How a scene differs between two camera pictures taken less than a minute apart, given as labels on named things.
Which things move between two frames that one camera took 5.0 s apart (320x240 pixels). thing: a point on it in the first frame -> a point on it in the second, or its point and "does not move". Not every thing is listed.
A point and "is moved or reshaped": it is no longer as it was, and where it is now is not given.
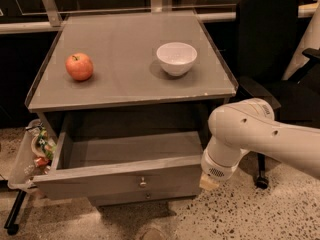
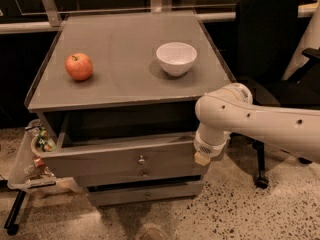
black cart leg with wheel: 10,223 does not move
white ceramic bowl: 176,58 does not move
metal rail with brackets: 50,21 does not move
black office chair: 266,45 does not move
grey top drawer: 122,164 is moved or reshaped
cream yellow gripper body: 214,169 -> 209,147
